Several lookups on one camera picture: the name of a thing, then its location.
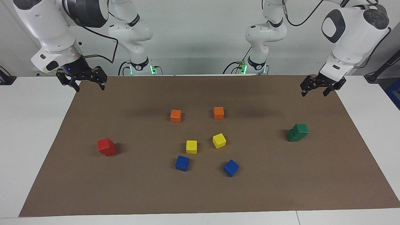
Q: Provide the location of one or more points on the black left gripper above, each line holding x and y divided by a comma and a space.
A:
323, 81

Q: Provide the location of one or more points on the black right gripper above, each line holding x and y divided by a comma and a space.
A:
78, 68

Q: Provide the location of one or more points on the green wooden cube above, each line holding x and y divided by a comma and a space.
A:
290, 137
300, 129

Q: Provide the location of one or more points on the red wooden cube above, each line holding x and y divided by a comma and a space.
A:
103, 144
112, 151

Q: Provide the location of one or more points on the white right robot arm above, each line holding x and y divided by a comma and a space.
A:
47, 28

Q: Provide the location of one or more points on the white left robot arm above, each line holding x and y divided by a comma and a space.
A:
353, 34

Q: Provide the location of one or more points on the white power strip box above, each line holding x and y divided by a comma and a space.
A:
43, 74

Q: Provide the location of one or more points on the black stand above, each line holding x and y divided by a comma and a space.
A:
375, 76

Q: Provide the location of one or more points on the green lit base plug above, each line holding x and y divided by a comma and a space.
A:
152, 69
243, 68

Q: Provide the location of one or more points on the blue crate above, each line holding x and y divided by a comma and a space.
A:
394, 93

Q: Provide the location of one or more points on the black desk object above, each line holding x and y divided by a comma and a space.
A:
6, 79

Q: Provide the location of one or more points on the orange wooden cube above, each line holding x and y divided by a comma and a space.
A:
218, 112
176, 115

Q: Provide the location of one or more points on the yellow wooden cube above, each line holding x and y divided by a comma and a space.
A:
219, 140
191, 146

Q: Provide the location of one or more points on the blue wooden cube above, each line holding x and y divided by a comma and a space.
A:
182, 162
231, 167

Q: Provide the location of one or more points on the brown paper mat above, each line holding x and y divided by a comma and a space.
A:
200, 193

